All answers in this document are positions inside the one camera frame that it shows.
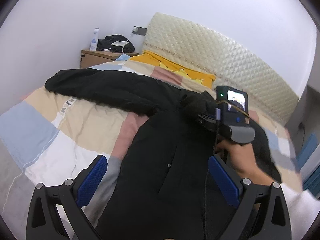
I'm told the black puffer jacket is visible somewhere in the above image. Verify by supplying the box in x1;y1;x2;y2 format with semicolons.
44;68;282;240

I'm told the person's right hand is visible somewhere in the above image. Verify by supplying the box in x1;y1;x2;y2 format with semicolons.
217;140;274;186

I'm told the blue curtain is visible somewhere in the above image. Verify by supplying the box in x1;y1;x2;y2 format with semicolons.
297;133;319;198

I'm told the cream quilted headboard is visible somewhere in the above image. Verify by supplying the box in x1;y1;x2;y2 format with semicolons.
142;12;298;125

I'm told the yellow pillow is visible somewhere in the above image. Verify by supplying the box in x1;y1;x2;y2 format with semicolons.
130;50;216;88

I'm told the white tablet device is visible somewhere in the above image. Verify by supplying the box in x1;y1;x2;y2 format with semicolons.
111;40;129;47

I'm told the black bag on nightstand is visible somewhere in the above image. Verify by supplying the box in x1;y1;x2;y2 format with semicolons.
97;35;135;53

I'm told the white spray bottle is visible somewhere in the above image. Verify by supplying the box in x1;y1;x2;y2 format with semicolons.
89;27;100;51

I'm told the wooden nightstand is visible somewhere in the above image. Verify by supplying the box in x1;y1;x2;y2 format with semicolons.
80;49;139;69

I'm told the grey wall socket plate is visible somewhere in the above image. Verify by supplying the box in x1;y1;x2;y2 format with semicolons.
132;26;147;36

